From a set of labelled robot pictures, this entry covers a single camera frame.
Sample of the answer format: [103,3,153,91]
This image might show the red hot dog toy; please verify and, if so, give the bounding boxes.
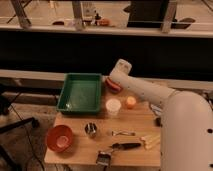
[105,77,122,92]

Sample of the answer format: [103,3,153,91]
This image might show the small metal cup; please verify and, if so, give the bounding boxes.
[85,123,97,138]

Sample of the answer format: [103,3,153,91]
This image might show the red bowl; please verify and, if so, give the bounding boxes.
[45,125,73,153]

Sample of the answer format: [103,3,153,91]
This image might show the white plastic cup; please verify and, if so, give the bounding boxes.
[105,98,121,116]

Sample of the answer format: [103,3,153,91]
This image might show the pale wooden sticks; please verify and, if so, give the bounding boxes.
[140,134,160,150]

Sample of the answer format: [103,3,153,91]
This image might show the green plastic tray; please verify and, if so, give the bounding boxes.
[57,73,102,115]

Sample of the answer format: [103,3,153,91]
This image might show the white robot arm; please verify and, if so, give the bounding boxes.
[109,59,213,171]

